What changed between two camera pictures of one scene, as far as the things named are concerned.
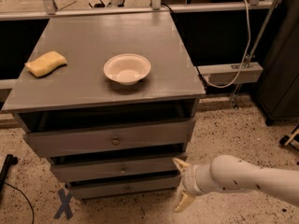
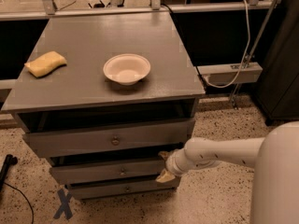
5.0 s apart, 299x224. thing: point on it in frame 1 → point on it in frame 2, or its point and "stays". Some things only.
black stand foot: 9,160 stays
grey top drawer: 110,139 stays
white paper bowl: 128,68 stays
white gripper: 189,180 → 171,164
